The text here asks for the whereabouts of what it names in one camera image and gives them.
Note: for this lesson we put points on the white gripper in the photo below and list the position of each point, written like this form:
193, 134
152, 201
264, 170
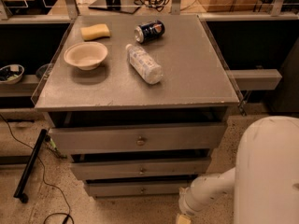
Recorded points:
186, 205

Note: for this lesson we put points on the grey drawer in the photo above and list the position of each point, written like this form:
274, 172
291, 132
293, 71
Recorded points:
142, 168
136, 188
118, 139

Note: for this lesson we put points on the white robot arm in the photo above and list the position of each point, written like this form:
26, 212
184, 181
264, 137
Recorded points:
264, 181

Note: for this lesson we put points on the grey drawer cabinet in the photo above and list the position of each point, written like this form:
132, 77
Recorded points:
194, 88

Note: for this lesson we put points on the clear plastic water bottle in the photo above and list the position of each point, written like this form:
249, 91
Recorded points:
144, 64

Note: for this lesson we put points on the grey metal side beam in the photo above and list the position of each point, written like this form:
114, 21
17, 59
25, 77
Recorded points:
256, 79

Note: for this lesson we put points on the black bar on floor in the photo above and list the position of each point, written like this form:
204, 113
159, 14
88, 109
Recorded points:
19, 192

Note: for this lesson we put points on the blue pepsi can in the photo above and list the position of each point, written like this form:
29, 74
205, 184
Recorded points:
149, 31

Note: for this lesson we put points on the white paper bowl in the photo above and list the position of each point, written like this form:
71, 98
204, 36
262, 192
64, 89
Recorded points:
86, 55

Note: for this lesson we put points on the yellow sponge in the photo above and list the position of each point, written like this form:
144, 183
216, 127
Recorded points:
95, 31

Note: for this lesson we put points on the bowl with dark items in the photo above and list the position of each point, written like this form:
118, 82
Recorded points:
11, 74

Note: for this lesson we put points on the black monitor stand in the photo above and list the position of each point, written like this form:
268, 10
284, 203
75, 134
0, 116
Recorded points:
121, 6

